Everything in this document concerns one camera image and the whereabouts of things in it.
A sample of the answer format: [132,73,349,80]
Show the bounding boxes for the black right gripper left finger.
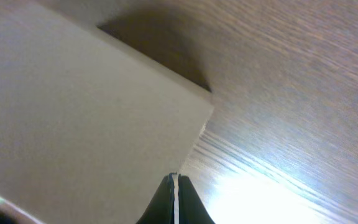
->
[137,174,175,224]

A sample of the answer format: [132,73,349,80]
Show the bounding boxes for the brown cardboard box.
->
[0,1,213,223]

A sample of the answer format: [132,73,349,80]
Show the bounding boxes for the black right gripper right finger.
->
[178,175,214,224]

